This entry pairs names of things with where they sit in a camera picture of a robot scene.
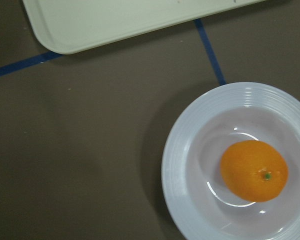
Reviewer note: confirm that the white round plate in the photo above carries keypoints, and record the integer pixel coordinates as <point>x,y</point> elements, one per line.
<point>200,204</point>

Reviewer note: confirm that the cream bear serving tray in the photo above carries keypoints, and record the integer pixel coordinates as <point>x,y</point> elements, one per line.
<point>72,26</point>

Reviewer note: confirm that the orange fruit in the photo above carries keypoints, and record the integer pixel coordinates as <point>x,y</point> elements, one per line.
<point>254,171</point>

